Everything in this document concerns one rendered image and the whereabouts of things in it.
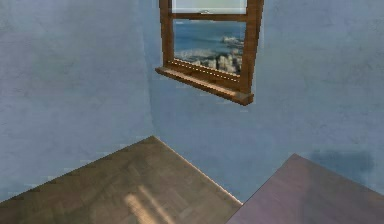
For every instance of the purple flat-topped furniture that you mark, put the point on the purple flat-topped furniture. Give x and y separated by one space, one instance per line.
310 196

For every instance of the brown wooden framed window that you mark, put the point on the brown wooden framed window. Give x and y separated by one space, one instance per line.
250 50

